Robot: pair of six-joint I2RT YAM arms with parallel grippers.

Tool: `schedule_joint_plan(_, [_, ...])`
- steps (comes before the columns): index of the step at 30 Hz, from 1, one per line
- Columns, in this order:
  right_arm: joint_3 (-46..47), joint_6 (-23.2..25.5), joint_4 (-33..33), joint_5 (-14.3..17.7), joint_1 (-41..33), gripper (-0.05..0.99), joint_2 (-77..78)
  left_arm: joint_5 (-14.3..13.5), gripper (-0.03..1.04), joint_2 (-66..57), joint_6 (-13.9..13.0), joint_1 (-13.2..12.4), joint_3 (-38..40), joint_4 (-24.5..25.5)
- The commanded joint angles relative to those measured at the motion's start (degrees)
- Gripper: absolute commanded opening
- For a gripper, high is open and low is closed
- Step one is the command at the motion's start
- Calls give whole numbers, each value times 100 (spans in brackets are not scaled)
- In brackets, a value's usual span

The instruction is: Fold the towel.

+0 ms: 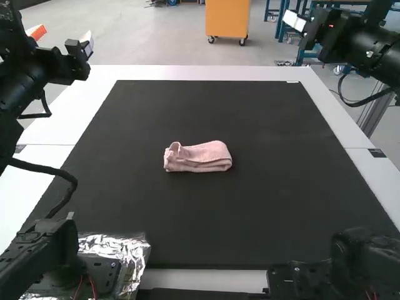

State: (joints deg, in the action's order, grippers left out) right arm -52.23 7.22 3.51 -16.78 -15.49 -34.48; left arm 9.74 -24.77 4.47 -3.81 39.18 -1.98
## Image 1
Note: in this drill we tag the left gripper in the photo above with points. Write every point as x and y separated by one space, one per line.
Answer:
62 68

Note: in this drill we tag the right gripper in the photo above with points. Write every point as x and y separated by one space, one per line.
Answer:
322 34

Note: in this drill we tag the pale towel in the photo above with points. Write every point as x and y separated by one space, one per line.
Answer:
200 157

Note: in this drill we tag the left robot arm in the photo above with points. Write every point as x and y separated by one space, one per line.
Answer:
18 84

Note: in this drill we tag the orange wheeled cabinet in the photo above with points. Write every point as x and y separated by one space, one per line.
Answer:
226 17

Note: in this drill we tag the black mat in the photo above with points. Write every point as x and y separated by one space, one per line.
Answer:
218 218

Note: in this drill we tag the silver foil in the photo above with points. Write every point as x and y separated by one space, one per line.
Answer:
125 247

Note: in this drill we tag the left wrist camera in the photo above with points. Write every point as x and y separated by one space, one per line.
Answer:
72 47

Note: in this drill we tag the blue metal frame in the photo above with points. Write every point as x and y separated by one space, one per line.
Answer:
279 18

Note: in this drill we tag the aluminium frame post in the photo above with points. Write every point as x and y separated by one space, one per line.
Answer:
375 115

